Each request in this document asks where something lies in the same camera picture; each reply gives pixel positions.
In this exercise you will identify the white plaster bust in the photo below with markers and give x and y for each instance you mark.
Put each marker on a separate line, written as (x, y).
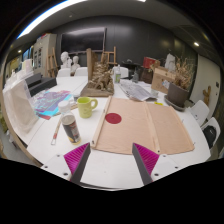
(64, 58)
(75, 61)

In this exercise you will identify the driftwood sculpture on wooden board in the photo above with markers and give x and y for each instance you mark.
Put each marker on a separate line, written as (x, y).
(100, 80)

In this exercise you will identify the tall wooden easel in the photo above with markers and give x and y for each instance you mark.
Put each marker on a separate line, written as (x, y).
(52, 65)

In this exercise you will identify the clear glass bottle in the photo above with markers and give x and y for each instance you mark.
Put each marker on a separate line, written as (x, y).
(135, 77)

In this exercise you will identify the flat round red coaster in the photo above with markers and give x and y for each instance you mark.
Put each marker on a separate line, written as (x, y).
(113, 118)

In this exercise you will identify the folded newspaper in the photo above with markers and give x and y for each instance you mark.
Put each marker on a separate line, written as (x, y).
(136, 91)

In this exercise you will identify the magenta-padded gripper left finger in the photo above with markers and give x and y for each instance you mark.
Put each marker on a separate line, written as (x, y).
(76, 156)

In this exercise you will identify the dark wall screen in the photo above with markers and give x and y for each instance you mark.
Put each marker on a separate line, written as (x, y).
(83, 40)

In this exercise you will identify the translucent white plastic bag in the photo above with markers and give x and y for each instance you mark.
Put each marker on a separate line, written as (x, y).
(20, 106)

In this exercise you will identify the yellow-green ceramic mug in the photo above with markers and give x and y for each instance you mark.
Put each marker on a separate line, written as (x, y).
(85, 108)

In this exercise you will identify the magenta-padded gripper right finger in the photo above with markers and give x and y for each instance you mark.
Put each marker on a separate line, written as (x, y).
(146, 156)

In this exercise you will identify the small wooden easel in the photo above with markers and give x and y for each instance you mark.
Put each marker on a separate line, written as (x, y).
(109, 52)

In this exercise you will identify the brown cardboard box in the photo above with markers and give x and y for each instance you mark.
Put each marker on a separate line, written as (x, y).
(160, 81)

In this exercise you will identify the dried plant in grey pot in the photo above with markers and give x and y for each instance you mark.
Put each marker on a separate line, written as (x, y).
(176, 95)

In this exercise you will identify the black backpack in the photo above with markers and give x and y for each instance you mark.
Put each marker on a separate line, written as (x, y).
(211, 136)

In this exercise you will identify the clear bottle with dark drink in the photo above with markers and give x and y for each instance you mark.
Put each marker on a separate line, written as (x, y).
(70, 128)

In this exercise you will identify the grey round plant saucer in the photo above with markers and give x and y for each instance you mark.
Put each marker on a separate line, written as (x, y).
(175, 107)

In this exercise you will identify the red box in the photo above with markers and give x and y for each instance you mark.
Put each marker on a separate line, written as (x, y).
(149, 62)

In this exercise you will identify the wooden cutout figure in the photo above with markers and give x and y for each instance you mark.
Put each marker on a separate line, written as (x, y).
(207, 96)

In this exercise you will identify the beige shelf cabinet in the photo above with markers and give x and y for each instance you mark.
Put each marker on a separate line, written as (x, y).
(41, 56)

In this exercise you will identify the round ceiling spot light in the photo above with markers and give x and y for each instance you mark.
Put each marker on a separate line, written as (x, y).
(196, 44)

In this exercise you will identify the flat wooden stick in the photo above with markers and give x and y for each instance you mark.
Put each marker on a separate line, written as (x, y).
(74, 107)

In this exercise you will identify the white plastic storage containers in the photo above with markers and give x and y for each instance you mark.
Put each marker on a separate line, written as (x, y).
(23, 68)

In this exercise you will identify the small yellow flat item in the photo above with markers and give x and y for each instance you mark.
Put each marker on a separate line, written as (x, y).
(158, 103)

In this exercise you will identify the white plastic chair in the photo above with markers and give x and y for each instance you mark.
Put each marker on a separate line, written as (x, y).
(81, 71)
(124, 71)
(63, 72)
(213, 121)
(200, 111)

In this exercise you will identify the small jar with white lid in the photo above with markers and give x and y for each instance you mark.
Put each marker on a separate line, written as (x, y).
(76, 96)

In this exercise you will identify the small white cup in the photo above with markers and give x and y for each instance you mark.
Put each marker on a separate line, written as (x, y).
(154, 94)

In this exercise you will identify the stacked black boxes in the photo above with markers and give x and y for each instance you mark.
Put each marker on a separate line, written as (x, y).
(41, 85)

